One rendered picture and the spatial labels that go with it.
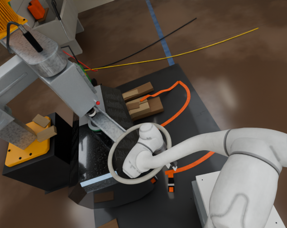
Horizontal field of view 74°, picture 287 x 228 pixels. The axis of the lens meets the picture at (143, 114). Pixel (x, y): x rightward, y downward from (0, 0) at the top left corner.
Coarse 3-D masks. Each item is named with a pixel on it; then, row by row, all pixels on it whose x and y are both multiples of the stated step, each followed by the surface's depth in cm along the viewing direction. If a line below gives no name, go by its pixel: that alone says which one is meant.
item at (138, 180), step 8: (136, 128) 150; (160, 128) 136; (120, 136) 149; (168, 136) 128; (168, 144) 123; (112, 152) 142; (112, 168) 131; (160, 168) 115; (144, 176) 115; (152, 176) 114
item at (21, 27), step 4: (20, 24) 106; (20, 28) 107; (24, 28) 108; (24, 32) 109; (28, 32) 110; (24, 36) 110; (28, 36) 110; (32, 36) 112; (28, 40) 112; (32, 40) 113; (32, 44) 114; (36, 44) 115; (36, 48) 117; (40, 48) 118
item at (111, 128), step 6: (96, 108) 168; (96, 114) 167; (102, 114) 166; (96, 120) 164; (102, 120) 163; (108, 120) 162; (102, 126) 160; (108, 126) 159; (114, 126) 158; (120, 126) 152; (108, 132) 156; (114, 132) 155; (120, 132) 154; (114, 138) 152
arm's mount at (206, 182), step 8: (200, 176) 131; (208, 176) 130; (216, 176) 129; (200, 184) 128; (208, 184) 127; (200, 192) 132; (208, 192) 124; (208, 200) 121; (208, 208) 119; (272, 208) 112; (272, 216) 110; (272, 224) 107; (280, 224) 107
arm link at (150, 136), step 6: (144, 126) 99; (150, 126) 98; (144, 132) 97; (150, 132) 97; (156, 132) 99; (144, 138) 98; (150, 138) 98; (156, 138) 99; (162, 138) 104; (144, 144) 97; (150, 144) 98; (156, 144) 100; (162, 144) 105; (150, 150) 98
